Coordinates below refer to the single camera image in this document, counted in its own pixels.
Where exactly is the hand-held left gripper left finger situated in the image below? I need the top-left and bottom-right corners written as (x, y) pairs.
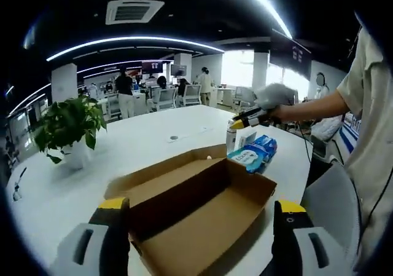
top-left (50, 197), bottom-right (131, 276)

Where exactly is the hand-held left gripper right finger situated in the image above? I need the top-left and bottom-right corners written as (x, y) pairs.
top-left (271, 199), bottom-right (354, 276)

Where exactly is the silver can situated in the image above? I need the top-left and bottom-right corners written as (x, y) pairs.
top-left (225, 119), bottom-right (238, 154)

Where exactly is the blue soft item wipes pack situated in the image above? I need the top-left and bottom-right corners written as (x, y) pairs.
top-left (227, 134), bottom-right (279, 175)

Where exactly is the brown cardboard shoe box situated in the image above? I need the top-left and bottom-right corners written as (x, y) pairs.
top-left (103, 143), bottom-right (278, 276)

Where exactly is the small white box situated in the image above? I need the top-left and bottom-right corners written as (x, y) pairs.
top-left (238, 131), bottom-right (258, 148)

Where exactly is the dark hanging ceiling screen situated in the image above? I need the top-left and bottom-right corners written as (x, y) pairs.
top-left (269, 28), bottom-right (313, 81)

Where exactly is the white mesh office chair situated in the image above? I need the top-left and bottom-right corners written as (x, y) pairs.
top-left (156, 88), bottom-right (177, 109)
top-left (184, 84), bottom-right (202, 104)

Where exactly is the white bag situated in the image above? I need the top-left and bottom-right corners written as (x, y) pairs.
top-left (309, 114), bottom-right (343, 141)

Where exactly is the grey mesh office chair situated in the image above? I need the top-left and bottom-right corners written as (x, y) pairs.
top-left (302, 161), bottom-right (364, 276)

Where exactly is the curved ceiling light strip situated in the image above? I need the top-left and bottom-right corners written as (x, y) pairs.
top-left (236, 0), bottom-right (294, 40)
top-left (45, 36), bottom-right (225, 62)

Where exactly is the person's light shirt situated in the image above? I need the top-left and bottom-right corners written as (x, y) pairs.
top-left (336, 26), bottom-right (393, 270)

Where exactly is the pen in white stand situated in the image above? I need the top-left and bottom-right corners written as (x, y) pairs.
top-left (12, 167), bottom-right (28, 202)

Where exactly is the potted green plant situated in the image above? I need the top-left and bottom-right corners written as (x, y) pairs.
top-left (33, 96), bottom-right (108, 170)

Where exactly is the ceiling air conditioner unit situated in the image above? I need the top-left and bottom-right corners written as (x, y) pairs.
top-left (105, 0), bottom-right (165, 26)

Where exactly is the blue-framed wall board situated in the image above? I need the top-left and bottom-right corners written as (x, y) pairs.
top-left (340, 111), bottom-right (364, 149)

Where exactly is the wall display screen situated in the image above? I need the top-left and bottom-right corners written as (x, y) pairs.
top-left (141, 60), bottom-right (163, 74)

